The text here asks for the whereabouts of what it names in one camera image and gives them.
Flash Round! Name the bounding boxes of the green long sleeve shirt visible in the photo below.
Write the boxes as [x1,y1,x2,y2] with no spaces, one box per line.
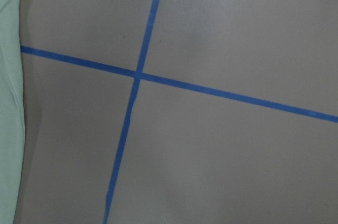
[1,0,25,223]

